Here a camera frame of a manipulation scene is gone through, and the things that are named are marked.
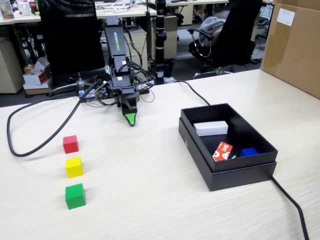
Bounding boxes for blue controller board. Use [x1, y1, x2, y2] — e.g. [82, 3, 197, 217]
[78, 89, 101, 101]

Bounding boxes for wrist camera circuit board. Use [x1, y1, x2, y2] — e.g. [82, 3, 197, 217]
[93, 83, 112, 100]

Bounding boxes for red wooden cube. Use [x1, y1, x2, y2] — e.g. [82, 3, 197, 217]
[62, 135, 80, 154]

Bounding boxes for black mesh office chair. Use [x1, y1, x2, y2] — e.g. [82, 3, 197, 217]
[37, 0, 111, 97]

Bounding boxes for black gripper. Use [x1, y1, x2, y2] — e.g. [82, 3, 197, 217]
[109, 86, 140, 127]

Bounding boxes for beige side cabinet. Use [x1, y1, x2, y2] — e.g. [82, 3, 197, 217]
[0, 37, 25, 94]

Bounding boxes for clear photo frame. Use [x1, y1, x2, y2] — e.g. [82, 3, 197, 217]
[0, 0, 15, 20]

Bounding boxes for yellow wooden cube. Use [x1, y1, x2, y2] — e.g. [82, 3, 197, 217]
[65, 156, 84, 179]

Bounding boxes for orange printed small box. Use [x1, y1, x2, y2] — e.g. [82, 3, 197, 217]
[212, 141, 234, 163]

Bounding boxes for green wooden cube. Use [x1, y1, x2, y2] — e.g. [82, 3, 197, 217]
[65, 183, 87, 210]

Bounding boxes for black vertical pole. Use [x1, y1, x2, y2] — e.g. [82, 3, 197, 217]
[149, 0, 174, 85]

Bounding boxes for white red cardboard box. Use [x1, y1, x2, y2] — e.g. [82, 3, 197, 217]
[22, 56, 52, 90]

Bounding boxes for black box tray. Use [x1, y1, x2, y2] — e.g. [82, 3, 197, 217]
[180, 102, 279, 173]

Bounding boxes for black table cable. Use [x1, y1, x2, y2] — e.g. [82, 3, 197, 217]
[164, 80, 310, 240]

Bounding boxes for black office chair chrome arms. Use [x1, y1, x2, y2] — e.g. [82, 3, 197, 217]
[187, 0, 263, 80]

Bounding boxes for large brown cardboard box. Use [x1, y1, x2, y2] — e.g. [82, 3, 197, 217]
[259, 0, 320, 100]

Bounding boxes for white rectangular box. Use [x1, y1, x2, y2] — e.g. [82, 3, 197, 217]
[193, 120, 229, 137]

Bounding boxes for thick black camera cable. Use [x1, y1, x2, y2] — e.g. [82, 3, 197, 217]
[6, 79, 103, 158]

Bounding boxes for blue wooden cube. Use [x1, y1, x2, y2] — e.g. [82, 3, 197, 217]
[239, 147, 259, 158]

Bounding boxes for plain beige cabinet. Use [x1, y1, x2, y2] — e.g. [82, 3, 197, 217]
[151, 14, 180, 60]

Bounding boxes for black open box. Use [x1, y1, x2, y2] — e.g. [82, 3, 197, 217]
[178, 117, 278, 192]

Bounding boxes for grey cloth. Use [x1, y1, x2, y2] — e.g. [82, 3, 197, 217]
[199, 16, 227, 47]

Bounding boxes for white folding laptop stand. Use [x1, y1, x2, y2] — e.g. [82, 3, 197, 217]
[103, 1, 136, 13]

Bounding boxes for beige drawer cabinet with lock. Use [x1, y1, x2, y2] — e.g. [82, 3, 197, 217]
[123, 27, 148, 76]

